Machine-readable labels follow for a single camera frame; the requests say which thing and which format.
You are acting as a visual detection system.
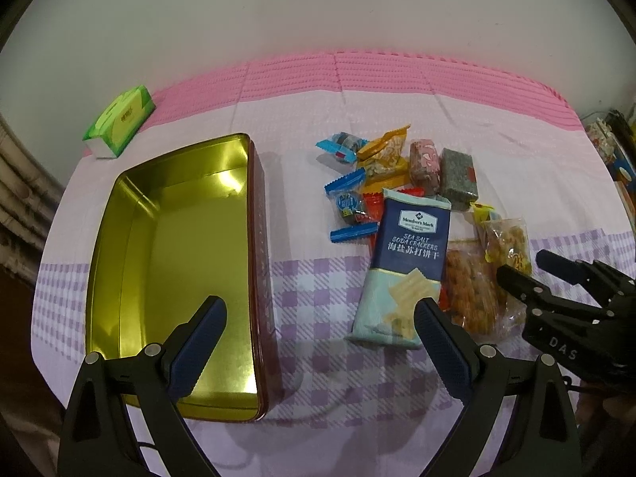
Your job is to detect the blue soda cracker pack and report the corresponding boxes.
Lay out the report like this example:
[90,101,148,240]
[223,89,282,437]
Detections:
[347,190,452,350]

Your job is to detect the green tissue pack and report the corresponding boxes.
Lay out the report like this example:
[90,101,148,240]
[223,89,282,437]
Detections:
[83,85,155,159]

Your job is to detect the clear bag fried snacks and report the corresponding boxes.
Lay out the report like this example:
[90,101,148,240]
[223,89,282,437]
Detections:
[440,240,526,343]

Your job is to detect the orange yellow snack packet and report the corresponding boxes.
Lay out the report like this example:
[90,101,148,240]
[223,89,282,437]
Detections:
[357,124,411,193]

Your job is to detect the grey green wrapped cake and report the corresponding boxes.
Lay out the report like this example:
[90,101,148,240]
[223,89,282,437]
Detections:
[440,149,479,211]

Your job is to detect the blue wrapped candy middle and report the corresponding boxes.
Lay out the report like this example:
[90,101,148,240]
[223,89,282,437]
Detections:
[324,168,380,243]

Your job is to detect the cluttered items at right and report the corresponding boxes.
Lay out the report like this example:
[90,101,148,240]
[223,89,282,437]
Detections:
[581,109,635,227]

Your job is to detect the gold toffee tin box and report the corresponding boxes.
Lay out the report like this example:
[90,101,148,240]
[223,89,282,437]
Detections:
[85,134,281,422]

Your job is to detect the pink patterned wrapped snack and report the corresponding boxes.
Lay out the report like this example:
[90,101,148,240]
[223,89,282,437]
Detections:
[409,139,441,195]

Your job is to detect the beige curtain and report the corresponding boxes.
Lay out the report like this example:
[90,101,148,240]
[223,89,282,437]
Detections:
[0,121,64,285]

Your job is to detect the blue candy top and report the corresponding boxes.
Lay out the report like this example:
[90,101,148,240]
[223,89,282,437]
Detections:
[316,132,368,165]

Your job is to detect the yellow clear snack packet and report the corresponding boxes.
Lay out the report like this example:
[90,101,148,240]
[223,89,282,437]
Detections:
[470,202,533,276]

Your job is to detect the pink purple checkered tablecloth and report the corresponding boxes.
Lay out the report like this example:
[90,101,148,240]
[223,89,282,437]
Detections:
[30,49,636,477]

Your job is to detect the red snack packet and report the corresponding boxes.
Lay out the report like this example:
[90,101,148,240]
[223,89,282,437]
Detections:
[362,182,426,223]

